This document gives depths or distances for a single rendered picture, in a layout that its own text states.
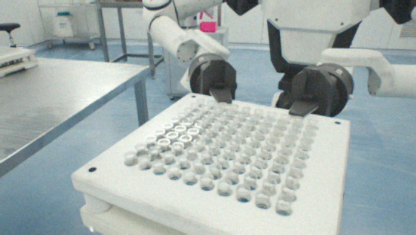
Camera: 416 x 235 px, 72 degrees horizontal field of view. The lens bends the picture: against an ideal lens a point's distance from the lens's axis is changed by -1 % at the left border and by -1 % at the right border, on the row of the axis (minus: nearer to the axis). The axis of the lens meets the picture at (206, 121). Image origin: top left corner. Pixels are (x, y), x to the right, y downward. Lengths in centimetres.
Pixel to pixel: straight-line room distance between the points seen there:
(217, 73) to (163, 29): 32
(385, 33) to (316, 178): 591
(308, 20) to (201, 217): 67
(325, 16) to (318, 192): 60
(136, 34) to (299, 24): 558
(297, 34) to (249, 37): 495
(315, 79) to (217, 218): 28
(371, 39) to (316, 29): 529
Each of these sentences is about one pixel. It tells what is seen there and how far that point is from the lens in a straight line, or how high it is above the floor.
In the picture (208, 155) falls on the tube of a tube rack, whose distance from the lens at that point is 31.
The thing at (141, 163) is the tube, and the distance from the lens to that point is 29.
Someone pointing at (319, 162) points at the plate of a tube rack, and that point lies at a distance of 32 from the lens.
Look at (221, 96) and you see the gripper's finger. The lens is 44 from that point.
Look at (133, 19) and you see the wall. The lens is 625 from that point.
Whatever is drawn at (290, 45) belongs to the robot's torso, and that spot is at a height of 108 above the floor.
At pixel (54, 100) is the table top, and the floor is 90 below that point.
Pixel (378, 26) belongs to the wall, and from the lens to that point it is 610.
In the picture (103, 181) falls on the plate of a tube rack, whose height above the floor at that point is 108.
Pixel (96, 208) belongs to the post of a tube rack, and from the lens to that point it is 33.
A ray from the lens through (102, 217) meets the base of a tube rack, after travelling 33.
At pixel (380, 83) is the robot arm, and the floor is 107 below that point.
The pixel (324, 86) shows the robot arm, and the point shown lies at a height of 112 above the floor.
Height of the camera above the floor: 126
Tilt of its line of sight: 27 degrees down
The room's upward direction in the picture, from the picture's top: straight up
